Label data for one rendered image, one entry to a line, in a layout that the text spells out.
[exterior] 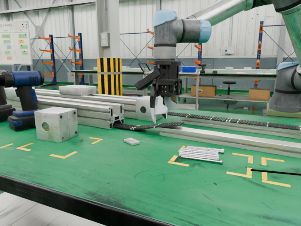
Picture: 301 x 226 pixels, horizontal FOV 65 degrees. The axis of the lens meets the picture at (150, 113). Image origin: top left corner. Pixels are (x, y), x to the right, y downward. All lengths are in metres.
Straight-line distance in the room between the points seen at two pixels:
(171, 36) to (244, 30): 7.74
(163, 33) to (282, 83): 0.70
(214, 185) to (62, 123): 0.51
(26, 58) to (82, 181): 5.99
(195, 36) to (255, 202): 0.54
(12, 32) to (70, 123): 5.88
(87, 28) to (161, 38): 10.13
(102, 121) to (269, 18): 7.87
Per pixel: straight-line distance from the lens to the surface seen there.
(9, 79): 0.99
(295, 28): 1.09
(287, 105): 1.28
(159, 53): 0.78
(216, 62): 8.52
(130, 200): 0.47
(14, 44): 6.62
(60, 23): 11.90
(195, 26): 0.82
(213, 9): 1.01
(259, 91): 5.69
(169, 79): 0.79
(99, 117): 0.94
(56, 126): 0.81
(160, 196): 0.48
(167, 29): 0.78
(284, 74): 1.28
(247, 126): 0.94
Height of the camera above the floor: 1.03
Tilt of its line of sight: 12 degrees down
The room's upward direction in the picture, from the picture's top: straight up
